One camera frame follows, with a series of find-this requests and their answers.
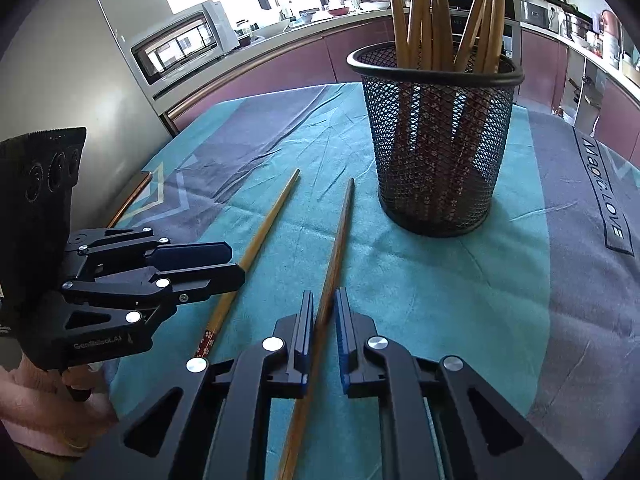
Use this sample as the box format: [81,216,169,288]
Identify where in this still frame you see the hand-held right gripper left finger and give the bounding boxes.
[67,289,316,480]

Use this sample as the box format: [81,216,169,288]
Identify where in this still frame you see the bunch of bamboo chopsticks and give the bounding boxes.
[382,0,508,211]

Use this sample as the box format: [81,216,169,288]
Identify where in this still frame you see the pink base cabinets under window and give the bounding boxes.
[165,10,392,132]

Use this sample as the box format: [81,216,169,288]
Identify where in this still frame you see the large white bowl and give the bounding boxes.
[260,20,297,39]

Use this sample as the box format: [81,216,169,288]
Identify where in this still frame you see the stainless steel refrigerator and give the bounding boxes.
[0,0,177,202]

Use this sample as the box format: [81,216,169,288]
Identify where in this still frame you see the teal and grey tablecloth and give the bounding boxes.
[105,82,640,480]

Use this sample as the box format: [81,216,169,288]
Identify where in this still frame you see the pink base cabinets beside oven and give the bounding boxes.
[519,26,640,167]

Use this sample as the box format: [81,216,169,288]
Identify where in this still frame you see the black mesh holder cup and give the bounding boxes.
[346,41,525,239]

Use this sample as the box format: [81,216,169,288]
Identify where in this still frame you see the person's left hand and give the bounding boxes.
[0,362,120,437]

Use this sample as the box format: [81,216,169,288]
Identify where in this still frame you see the red-patterned bamboo chopstick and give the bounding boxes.
[277,177,356,480]
[197,168,301,361]

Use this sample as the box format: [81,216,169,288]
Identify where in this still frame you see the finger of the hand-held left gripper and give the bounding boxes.
[67,227,234,270]
[60,261,247,311]

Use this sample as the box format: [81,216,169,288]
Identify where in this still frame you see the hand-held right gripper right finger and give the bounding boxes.
[334,287,583,480]

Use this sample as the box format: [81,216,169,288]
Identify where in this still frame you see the silver microwave oven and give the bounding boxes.
[131,1,240,106]

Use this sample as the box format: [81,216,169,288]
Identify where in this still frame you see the black built-in oven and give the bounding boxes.
[442,4,521,61]

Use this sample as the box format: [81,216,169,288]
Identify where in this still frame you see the person's left forearm pink sleeve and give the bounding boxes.
[0,417,94,459]

